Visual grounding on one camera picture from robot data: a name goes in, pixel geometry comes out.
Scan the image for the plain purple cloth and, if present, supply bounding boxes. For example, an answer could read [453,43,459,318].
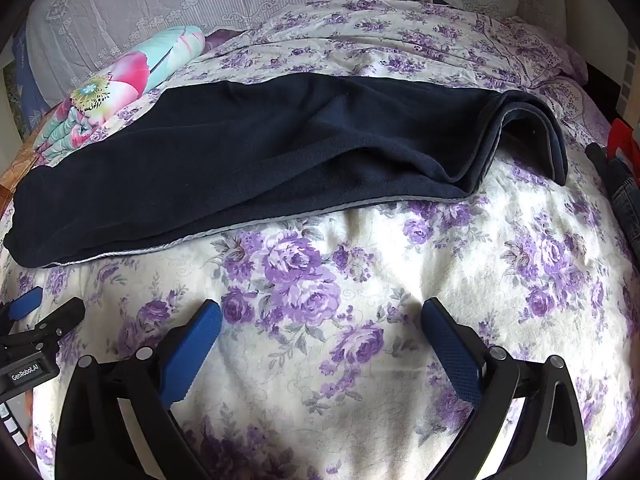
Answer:
[206,29,242,51]

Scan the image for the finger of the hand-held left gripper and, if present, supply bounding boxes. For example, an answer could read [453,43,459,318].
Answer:
[0,297,86,350]
[0,286,45,323]

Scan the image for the brown leather cushion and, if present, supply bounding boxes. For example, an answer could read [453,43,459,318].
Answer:
[0,160,37,213]

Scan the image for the white lace curtain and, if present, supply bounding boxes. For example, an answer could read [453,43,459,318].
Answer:
[25,0,436,106]

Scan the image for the folded colourful floral quilt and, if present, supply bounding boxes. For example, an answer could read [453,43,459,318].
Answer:
[32,25,208,166]

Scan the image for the green marbled panel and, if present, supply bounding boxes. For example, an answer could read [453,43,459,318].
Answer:
[2,67,27,147]

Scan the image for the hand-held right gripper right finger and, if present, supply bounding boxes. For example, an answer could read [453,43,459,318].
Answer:
[421,297,587,480]

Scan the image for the purple floral bedsheet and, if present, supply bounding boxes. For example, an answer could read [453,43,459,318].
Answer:
[0,0,640,480]

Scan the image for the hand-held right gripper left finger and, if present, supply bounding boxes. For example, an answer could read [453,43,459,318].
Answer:
[56,299,223,480]

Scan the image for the blue patterned cloth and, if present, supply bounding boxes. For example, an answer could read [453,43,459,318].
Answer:
[12,25,51,116]

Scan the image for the purple frilled floral pillowcase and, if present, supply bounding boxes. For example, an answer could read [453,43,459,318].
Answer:
[480,12,588,87]

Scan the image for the red garment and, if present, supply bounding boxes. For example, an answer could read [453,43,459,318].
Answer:
[607,117,640,162]

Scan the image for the navy blue pants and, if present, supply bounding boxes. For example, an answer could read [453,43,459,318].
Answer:
[2,72,568,268]

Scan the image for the dark denim jeans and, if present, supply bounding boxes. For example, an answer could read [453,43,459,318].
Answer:
[585,142,640,242]

